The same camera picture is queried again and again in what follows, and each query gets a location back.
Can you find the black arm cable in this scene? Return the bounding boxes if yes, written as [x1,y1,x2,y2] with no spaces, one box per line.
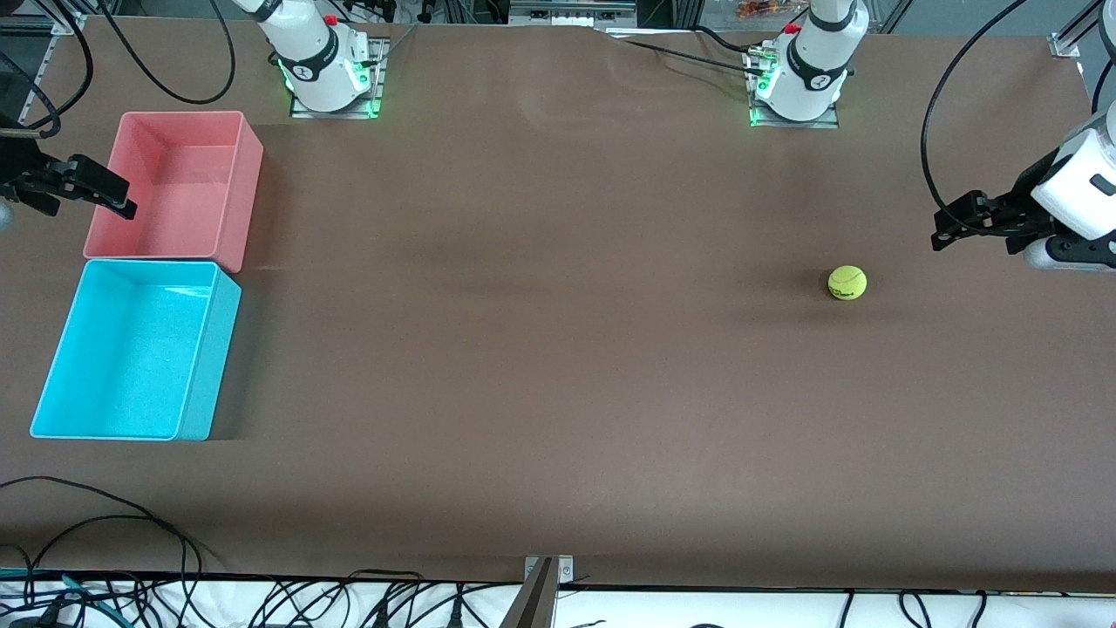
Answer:
[920,0,1030,232]
[0,0,238,140]

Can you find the aluminium frame rail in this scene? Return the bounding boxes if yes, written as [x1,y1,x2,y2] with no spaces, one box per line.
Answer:
[508,0,637,25]

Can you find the yellow-green tennis ball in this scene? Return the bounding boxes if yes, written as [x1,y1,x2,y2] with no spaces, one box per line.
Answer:
[827,265,868,302]

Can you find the teal cable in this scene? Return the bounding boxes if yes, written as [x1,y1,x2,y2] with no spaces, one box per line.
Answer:
[0,569,119,616]

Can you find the blue plastic bin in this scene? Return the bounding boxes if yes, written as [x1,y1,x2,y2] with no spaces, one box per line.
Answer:
[30,259,243,442]

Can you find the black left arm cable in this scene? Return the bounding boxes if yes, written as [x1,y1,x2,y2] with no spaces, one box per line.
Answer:
[920,0,1030,232]

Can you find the brown table cover mat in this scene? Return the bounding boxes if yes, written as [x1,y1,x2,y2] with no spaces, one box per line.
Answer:
[0,16,1116,596]

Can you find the pink plastic bin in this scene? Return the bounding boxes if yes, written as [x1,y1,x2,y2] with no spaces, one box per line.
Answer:
[83,111,265,274]

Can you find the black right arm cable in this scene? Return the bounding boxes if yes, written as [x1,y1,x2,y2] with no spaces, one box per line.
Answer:
[0,0,238,140]

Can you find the grey metal pole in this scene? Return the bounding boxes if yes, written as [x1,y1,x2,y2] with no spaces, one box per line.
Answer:
[499,558,559,628]

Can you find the small metal clamp bracket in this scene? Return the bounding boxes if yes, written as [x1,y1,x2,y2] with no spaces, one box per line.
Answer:
[524,555,575,587]

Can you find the long looping black cable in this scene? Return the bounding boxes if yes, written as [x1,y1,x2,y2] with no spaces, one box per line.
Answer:
[0,475,203,611]

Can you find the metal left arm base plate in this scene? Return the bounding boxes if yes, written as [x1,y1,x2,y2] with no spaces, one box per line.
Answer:
[750,48,840,130]

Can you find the black cable across mat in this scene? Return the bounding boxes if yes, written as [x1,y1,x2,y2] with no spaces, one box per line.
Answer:
[606,31,777,79]

